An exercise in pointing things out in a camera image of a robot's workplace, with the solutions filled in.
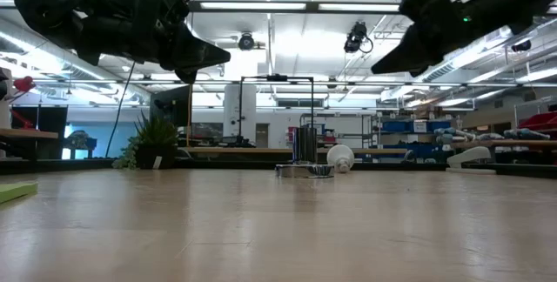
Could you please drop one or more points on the black background rig frame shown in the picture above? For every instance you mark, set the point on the black background rig frame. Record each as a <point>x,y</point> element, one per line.
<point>277,77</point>

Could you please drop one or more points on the green sticky note pad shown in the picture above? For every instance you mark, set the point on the green sticky note pad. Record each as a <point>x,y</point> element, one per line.
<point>13,190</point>

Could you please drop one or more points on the long blue storage bin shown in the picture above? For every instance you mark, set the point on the long blue storage bin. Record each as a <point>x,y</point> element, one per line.
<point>428,151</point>

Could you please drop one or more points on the chrome lamp socket base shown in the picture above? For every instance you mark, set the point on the chrome lamp socket base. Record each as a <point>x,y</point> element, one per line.
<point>304,143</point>

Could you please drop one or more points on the black ceiling camera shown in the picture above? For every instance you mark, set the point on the black ceiling camera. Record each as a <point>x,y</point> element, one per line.
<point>354,38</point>

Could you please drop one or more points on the white lightbulb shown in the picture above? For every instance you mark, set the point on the white lightbulb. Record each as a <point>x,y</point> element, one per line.
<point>340,156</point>

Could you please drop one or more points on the red storage bin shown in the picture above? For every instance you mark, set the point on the red storage bin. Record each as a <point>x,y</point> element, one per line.
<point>541,122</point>

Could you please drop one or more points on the black ceiling fixture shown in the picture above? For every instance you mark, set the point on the black ceiling fixture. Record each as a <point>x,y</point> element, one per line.
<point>521,46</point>

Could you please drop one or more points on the black computer monitor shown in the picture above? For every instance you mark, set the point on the black computer monitor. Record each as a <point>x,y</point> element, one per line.
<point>172,105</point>

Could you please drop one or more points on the wooden workbench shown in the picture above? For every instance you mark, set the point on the wooden workbench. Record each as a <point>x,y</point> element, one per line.
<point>26,134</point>
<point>522,144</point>

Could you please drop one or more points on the black aluminium table frame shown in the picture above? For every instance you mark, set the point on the black aluminium table frame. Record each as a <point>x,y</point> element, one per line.
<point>65,165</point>

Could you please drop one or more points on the light metal mounting bracket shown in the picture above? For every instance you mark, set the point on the light metal mounting bracket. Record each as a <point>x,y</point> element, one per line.
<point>470,155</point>

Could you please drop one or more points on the black round dome camera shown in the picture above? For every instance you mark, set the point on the black round dome camera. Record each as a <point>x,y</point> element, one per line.
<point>246,42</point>

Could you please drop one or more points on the white post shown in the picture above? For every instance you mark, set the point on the white post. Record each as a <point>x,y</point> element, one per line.
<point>4,118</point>

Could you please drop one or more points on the grey wrapped bundle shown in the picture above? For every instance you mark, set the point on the grey wrapped bundle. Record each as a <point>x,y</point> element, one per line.
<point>452,134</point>
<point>526,134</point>

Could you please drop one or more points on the green potted plant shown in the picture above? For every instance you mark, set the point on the green potted plant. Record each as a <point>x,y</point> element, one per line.
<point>152,143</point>

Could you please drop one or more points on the dark office chair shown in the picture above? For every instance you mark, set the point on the dark office chair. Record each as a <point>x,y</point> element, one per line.
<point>80,140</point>

